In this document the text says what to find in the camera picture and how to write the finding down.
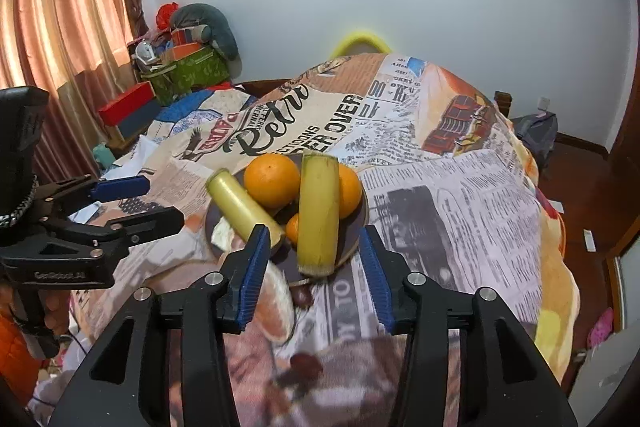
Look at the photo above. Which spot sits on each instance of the wooden bed post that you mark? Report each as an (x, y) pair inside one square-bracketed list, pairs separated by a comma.
[(502, 104)]

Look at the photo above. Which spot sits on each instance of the purple plate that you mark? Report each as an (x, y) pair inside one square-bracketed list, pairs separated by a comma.
[(352, 237)]

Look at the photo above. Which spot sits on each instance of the peeled pomelo segment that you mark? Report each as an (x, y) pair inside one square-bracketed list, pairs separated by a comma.
[(279, 307)]

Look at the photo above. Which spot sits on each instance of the grey backpack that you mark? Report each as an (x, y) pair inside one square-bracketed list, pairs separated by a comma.
[(535, 139)]

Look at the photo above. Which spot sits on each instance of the person's left hand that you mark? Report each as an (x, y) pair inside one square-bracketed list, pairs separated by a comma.
[(56, 314)]

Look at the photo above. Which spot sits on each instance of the pink slipper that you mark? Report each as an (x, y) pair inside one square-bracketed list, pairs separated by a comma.
[(600, 327)]

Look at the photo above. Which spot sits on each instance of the green sugarcane piece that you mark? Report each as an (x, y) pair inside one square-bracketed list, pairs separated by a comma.
[(318, 217), (240, 207)]

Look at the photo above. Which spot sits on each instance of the yellow foam tube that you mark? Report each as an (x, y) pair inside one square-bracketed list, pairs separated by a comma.
[(362, 38)]

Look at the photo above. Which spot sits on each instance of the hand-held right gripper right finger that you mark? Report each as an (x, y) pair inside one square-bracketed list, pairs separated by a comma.
[(377, 279)]

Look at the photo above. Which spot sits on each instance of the blue patchwork quilt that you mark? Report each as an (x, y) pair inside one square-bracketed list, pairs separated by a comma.
[(200, 112)]

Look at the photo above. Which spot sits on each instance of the red plastic bag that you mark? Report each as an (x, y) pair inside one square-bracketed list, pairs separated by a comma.
[(166, 16)]

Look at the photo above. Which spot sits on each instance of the green storage box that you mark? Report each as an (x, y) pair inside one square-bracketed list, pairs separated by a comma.
[(192, 77)]

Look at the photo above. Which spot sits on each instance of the small orange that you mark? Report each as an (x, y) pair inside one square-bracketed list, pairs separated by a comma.
[(292, 231)]

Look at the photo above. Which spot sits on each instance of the pink curtain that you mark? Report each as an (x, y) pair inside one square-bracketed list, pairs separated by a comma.
[(65, 22)]

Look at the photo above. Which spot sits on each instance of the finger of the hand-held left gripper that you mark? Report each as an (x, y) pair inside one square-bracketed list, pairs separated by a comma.
[(120, 188), (150, 224)]

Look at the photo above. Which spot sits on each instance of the newspaper print blanket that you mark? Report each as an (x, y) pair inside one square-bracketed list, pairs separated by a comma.
[(450, 217)]

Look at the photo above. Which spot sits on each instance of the small white floor item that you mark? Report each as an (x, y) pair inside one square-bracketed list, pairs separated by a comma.
[(589, 240)]

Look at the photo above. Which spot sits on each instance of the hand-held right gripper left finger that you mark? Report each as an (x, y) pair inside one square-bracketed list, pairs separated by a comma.
[(252, 277)]

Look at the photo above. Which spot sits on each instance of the orange box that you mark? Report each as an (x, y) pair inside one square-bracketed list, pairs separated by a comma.
[(187, 50)]

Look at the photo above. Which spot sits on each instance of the large orange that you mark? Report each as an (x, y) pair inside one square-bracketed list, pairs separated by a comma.
[(350, 192), (271, 181)]

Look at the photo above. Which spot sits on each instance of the red box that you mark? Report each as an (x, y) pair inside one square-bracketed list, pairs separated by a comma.
[(125, 104)]

